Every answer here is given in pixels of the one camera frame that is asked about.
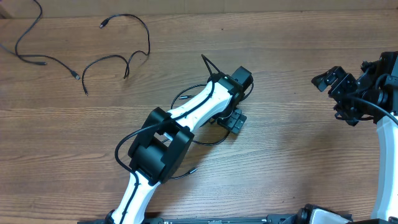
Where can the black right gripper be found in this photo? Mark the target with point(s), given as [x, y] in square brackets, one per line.
[344, 80]

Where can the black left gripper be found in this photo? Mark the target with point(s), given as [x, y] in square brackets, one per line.
[233, 120]

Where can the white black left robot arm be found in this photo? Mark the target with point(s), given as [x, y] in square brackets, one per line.
[161, 144]

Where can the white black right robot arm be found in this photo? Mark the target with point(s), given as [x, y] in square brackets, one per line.
[371, 97]

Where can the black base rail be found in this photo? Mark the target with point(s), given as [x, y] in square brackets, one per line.
[270, 219]

